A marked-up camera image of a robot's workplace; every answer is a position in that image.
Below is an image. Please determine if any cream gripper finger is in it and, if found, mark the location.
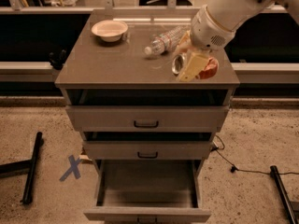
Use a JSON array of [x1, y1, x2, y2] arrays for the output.
[[176, 51, 209, 82], [174, 31, 195, 54]]

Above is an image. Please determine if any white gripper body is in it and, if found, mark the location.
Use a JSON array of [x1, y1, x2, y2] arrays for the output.
[[190, 5, 235, 50]]

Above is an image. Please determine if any crushed red coke can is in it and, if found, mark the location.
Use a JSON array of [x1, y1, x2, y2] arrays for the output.
[[172, 56, 219, 79]]

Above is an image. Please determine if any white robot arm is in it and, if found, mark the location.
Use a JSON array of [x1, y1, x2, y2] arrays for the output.
[[174, 0, 299, 82]]

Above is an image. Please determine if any grey three-drawer cabinet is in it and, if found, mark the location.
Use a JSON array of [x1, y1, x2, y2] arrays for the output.
[[54, 8, 240, 224]]

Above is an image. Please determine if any top grey drawer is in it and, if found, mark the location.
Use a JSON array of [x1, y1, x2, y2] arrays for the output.
[[66, 89, 228, 133]]

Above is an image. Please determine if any grey drawer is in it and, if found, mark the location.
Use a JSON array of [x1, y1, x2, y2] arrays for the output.
[[84, 160, 211, 224], [83, 132, 212, 160], [66, 89, 228, 133]]

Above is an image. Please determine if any middle grey drawer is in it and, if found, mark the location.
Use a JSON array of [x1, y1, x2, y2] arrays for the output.
[[83, 132, 212, 160]]

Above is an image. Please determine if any bottom grey drawer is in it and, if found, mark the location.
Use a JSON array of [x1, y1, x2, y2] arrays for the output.
[[84, 160, 211, 224]]

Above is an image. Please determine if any clear plastic water bottle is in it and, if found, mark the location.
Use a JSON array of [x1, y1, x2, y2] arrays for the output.
[[144, 26, 187, 56]]

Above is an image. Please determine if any white paper bowl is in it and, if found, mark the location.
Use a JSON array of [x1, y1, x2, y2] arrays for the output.
[[92, 20, 128, 42]]

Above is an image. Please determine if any black stand leg right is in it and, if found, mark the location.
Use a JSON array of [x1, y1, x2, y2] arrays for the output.
[[270, 165, 299, 224]]

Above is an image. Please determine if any black stand leg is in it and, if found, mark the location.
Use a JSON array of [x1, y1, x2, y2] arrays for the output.
[[0, 132, 44, 205], [270, 165, 299, 224]]

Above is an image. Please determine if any blue tape cross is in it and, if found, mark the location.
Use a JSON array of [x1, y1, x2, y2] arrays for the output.
[[60, 155, 81, 182]]

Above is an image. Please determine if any black stand leg left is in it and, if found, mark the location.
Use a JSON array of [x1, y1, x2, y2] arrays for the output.
[[0, 132, 44, 205]]

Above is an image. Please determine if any black floor cable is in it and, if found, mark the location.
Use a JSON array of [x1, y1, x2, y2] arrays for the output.
[[210, 133, 299, 176]]

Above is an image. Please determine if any black clamp on rail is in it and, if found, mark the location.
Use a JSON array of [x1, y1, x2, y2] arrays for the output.
[[49, 49, 66, 70]]

